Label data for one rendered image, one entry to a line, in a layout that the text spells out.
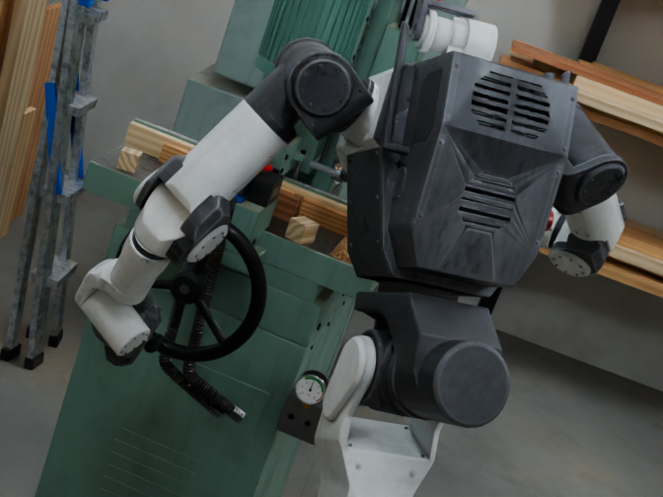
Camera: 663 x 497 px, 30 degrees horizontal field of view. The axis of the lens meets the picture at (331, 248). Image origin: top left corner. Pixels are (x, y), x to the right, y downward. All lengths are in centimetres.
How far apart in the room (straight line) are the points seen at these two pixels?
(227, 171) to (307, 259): 65
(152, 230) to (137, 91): 328
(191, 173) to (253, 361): 78
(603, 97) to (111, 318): 270
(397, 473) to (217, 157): 53
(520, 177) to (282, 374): 89
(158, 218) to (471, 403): 52
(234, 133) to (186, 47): 324
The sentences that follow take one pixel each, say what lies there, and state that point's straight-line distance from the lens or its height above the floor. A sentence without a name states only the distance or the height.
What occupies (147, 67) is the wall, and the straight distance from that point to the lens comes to 502.
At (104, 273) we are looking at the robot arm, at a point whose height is 91.
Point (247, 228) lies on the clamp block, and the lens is 226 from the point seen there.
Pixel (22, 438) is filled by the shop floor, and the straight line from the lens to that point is 324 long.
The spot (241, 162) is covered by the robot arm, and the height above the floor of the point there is 118.
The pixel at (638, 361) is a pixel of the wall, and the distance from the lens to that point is 513.
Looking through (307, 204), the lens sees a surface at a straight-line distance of 249.
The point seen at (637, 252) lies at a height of 61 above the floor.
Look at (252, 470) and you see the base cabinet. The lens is 254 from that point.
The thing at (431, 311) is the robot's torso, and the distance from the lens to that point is 168.
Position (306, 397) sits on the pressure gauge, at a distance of 237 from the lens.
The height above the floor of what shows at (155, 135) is 94.
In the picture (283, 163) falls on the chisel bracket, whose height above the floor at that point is 100.
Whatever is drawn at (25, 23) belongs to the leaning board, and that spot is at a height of 78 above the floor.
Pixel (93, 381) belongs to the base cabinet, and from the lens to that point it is 258.
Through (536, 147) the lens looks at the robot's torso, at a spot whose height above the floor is 134.
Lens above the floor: 165
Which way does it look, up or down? 18 degrees down
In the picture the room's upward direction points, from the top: 20 degrees clockwise
